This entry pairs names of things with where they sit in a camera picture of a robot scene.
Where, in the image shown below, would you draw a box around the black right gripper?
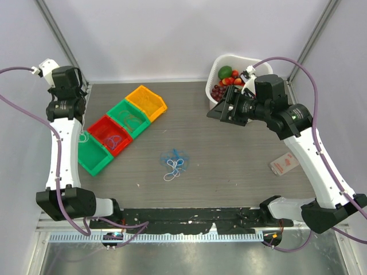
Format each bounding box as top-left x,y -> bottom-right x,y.
207,85 -> 270,127

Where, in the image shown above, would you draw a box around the white cable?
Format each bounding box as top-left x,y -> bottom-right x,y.
79,108 -> 90,144
163,158 -> 186,182

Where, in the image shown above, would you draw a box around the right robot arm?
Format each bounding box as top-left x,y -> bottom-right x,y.
207,74 -> 366,234

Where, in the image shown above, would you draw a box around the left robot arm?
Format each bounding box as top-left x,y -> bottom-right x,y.
36,59 -> 122,229

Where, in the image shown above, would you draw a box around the red and yellow peaches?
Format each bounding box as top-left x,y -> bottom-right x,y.
218,70 -> 245,87

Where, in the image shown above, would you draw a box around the green lime fruit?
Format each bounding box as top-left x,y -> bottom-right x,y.
217,65 -> 233,80

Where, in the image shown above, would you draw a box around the white plastic fruit basket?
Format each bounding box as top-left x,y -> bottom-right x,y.
205,54 -> 273,110

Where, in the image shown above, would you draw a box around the green plastic bin beside yellow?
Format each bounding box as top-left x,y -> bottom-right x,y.
107,99 -> 151,139

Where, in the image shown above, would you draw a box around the red and white card box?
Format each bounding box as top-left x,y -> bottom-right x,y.
269,152 -> 299,176

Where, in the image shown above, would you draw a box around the red plastic bin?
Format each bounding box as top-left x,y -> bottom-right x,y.
87,115 -> 133,157

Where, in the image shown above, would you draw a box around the green plastic bin at end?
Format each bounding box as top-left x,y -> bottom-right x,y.
78,132 -> 114,176

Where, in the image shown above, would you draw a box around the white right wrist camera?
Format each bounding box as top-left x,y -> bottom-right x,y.
240,65 -> 257,99

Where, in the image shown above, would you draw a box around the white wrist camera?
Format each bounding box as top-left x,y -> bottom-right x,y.
240,65 -> 257,99
31,58 -> 60,88

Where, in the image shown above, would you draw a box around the purple cable in red bin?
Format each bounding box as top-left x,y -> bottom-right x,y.
104,135 -> 123,150

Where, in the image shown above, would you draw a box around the white perforated cable duct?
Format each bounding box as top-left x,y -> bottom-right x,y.
49,231 -> 264,243

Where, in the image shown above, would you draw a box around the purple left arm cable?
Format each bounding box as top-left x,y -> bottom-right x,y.
0,66 -> 150,254

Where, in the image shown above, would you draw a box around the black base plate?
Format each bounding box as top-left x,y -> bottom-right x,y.
88,206 -> 293,236

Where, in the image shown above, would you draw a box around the right aluminium frame post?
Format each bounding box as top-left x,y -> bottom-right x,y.
297,0 -> 341,66

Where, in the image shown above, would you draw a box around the aluminium frame post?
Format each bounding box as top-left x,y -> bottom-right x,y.
33,0 -> 90,88
297,0 -> 341,66

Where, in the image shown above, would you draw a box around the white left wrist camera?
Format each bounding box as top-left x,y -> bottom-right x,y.
31,58 -> 60,88

